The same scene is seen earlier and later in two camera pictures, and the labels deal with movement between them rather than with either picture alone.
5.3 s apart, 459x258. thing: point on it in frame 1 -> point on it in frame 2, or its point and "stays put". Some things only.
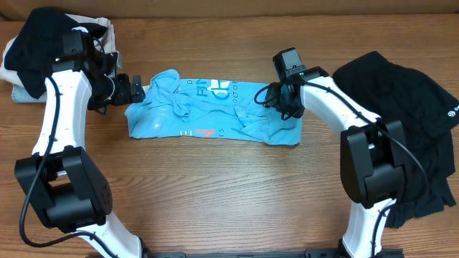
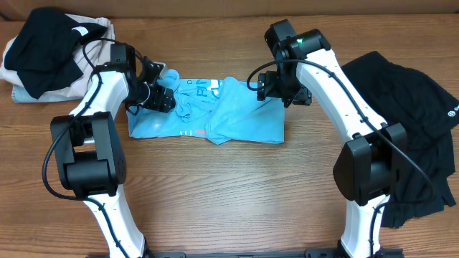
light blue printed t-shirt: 173,107 stays put
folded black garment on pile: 37,41 stays put
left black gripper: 135,89 -> 163,99
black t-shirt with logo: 430,116 stays put
